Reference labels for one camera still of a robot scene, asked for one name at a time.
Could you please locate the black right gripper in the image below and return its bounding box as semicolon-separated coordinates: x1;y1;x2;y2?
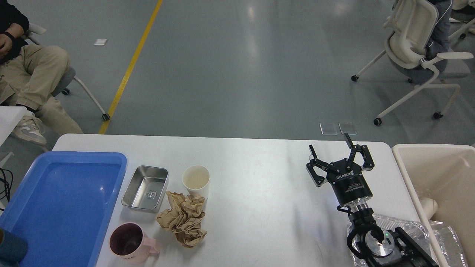
306;133;375;208

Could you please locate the stainless steel rectangular tin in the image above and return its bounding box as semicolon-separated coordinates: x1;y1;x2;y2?
121;165;168;213

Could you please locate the pink mug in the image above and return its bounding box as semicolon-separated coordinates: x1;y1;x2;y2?
109;222;162;265

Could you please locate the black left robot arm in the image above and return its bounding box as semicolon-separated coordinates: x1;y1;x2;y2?
0;229;28;267

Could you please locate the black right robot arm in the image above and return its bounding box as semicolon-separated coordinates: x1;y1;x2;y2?
307;133;437;267

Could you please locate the white paper cup in bin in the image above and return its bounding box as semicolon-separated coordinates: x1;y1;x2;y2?
419;197;438;220

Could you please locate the beige plastic bin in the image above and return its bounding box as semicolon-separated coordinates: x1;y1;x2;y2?
392;144;475;267

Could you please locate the aluminium foil tray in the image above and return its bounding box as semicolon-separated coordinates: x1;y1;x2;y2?
347;213;469;267

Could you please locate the seated person in blue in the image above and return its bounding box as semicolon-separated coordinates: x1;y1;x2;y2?
393;0;454;84

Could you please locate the white office chair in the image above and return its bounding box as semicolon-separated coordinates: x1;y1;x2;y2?
351;0;474;126

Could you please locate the crumpled brown paper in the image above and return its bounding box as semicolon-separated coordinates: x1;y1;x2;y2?
155;191;207;248

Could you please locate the blue plastic tray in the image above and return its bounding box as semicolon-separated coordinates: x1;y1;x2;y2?
1;151;127;267

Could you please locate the grey office chair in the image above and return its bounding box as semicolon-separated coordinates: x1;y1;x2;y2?
22;23;111;122

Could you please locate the seated person in khaki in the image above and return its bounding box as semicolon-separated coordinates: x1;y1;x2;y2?
0;0;82;146

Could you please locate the white side table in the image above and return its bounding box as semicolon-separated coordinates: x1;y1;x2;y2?
0;106;27;145

